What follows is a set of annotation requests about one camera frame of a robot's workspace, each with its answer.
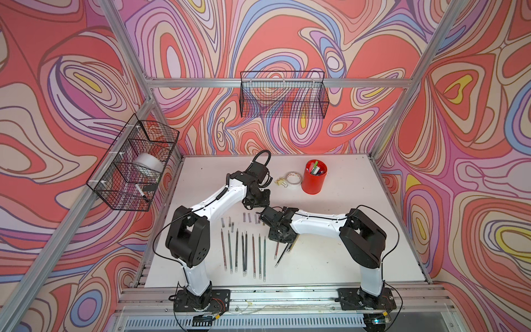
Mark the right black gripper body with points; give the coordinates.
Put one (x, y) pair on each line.
(276, 236)

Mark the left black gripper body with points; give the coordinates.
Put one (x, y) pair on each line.
(261, 198)

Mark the yellow black capped pencil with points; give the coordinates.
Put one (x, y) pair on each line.
(290, 248)

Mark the dark blue pencil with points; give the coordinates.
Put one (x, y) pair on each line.
(236, 250)

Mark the dark capped pencil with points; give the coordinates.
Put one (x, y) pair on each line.
(246, 238)

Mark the red capped pencil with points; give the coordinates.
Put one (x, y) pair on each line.
(254, 257)

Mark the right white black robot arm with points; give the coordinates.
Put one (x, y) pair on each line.
(363, 239)

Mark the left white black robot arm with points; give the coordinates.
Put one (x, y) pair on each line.
(188, 236)

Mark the yellow binder clip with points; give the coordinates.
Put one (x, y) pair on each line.
(282, 182)

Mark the clear tape roll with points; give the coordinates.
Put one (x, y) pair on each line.
(293, 179)

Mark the red pen cup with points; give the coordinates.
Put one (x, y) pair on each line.
(313, 183)

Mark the green marker in cup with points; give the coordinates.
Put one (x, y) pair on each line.
(315, 168)

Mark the white tape roll in basket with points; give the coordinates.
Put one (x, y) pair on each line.
(148, 165)

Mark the white marker in basket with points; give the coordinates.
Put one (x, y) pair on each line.
(141, 193)

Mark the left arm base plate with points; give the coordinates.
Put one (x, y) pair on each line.
(213, 301)

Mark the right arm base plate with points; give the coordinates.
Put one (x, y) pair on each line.
(351, 299)

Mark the black wire basket rear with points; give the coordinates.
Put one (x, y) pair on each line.
(283, 94)

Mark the black wire basket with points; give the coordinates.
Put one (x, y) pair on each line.
(283, 94)
(129, 176)

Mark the black wire basket left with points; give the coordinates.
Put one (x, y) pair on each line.
(129, 176)

